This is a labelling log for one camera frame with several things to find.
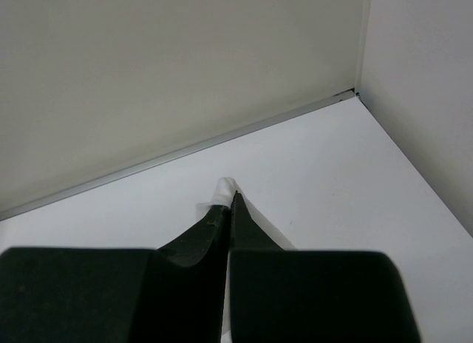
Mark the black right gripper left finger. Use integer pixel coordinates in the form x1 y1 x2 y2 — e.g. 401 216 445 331
1 206 230 342

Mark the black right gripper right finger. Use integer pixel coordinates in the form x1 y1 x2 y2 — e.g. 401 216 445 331
229 194 421 342

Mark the white t shirt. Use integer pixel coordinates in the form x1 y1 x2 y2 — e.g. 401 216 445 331
195 177 296 342

